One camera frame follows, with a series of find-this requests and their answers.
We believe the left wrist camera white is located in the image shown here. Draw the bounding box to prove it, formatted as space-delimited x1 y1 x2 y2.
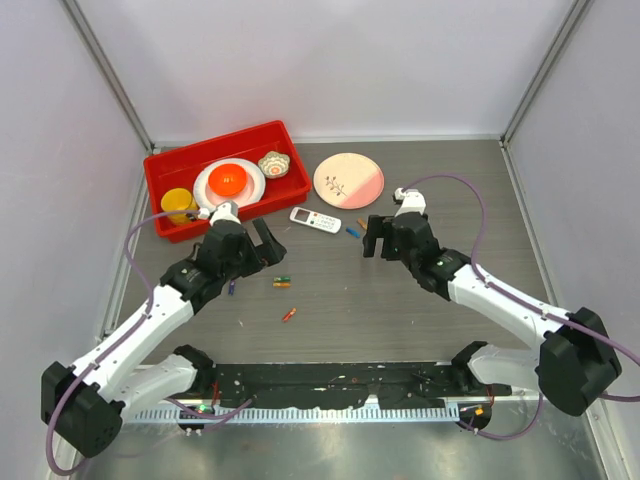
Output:
197 201 240 226

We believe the red plastic bin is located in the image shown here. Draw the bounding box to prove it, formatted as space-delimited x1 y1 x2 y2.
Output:
144 120 311 220

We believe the pink beige plate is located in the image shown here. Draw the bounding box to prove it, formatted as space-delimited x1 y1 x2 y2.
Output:
313 153 385 210

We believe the small patterned flower bowl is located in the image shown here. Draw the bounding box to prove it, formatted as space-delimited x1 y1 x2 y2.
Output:
257 151 291 179

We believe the slotted cable duct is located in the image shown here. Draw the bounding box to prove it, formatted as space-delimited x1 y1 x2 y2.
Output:
130 402 460 427

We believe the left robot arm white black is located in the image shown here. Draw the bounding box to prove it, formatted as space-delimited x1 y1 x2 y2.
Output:
41 219 287 458

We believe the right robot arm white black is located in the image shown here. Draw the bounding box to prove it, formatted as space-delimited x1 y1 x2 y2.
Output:
363 212 622 416

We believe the orange bowl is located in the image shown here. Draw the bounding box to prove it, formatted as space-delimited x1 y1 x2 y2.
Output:
208 163 248 197

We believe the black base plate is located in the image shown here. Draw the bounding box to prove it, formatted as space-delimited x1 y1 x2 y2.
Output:
171 362 512 410

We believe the yellow mug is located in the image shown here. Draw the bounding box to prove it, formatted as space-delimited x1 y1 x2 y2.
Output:
161 188 198 226

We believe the red battery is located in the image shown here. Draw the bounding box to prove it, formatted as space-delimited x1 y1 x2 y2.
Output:
282 308 297 323

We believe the white remote control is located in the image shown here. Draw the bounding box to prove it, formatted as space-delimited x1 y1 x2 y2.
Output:
289 207 342 234

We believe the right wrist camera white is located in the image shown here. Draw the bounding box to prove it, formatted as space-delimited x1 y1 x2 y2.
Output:
393 188 426 217

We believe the white paper plate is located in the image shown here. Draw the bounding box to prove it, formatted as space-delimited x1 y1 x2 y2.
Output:
192 158 266 209

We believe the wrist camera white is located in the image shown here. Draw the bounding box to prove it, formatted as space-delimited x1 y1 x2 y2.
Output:
197 201 240 226
393 188 426 217

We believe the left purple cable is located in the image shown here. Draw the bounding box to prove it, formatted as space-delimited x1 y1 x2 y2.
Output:
44 209 209 475

